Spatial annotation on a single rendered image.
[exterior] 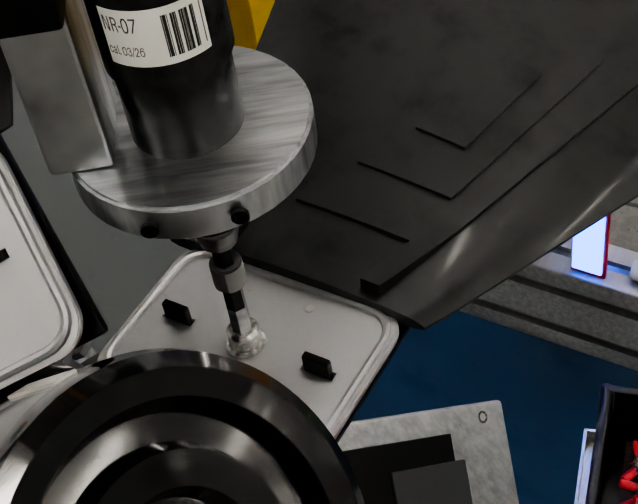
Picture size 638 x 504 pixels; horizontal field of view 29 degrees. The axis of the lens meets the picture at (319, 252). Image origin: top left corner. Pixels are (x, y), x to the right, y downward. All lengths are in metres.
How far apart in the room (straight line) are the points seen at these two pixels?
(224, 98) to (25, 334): 0.09
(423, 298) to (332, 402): 0.05
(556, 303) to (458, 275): 0.46
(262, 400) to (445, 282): 0.11
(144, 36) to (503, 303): 0.63
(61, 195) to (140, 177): 1.16
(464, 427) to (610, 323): 0.31
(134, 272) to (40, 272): 1.32
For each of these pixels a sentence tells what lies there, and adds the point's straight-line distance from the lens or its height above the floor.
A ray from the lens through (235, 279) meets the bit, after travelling 0.38.
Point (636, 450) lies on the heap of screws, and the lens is 0.78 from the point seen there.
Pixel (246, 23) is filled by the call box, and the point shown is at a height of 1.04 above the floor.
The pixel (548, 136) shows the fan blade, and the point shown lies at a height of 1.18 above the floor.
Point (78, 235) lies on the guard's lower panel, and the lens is 1.54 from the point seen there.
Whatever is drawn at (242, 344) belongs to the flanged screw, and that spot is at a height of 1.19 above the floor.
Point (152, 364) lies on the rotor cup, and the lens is 0.32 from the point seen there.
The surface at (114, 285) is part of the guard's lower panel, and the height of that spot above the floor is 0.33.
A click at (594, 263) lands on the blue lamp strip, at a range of 0.84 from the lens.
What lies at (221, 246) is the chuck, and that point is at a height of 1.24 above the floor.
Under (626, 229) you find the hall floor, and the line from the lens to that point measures 2.08.
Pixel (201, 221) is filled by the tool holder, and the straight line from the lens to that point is 0.32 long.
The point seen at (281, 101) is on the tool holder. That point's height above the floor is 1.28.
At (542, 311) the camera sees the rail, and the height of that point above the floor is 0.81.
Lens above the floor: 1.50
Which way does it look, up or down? 47 degrees down
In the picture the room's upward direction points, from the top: 10 degrees counter-clockwise
